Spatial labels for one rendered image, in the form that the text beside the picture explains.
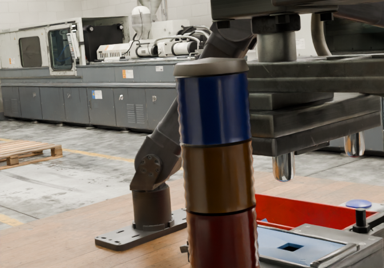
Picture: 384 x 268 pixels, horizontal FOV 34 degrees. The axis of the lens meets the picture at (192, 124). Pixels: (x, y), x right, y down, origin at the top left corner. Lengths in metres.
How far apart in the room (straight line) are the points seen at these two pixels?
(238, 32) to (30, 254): 0.46
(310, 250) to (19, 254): 0.52
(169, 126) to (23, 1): 11.67
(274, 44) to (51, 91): 9.88
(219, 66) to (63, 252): 0.72
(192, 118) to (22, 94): 11.09
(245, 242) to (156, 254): 0.62
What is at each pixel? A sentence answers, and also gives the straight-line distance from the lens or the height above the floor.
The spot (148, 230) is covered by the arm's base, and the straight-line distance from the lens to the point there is 1.01.
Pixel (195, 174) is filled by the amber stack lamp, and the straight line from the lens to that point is 0.31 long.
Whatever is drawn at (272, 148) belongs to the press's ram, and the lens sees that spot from 0.53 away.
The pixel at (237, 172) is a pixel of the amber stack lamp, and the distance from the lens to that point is 0.31.
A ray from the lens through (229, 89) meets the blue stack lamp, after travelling 0.31.
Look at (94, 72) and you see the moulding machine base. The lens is 9.25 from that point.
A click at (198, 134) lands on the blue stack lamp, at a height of 1.16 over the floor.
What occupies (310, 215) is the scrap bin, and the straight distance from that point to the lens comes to 0.94.
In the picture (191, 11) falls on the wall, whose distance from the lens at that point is 10.44.
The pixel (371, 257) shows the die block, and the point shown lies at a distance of 0.69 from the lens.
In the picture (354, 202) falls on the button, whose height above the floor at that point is 0.94.
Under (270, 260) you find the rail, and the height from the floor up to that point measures 0.99.
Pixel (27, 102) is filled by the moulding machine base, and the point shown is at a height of 0.38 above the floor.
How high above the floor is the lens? 1.21
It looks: 8 degrees down
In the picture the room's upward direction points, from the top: 4 degrees counter-clockwise
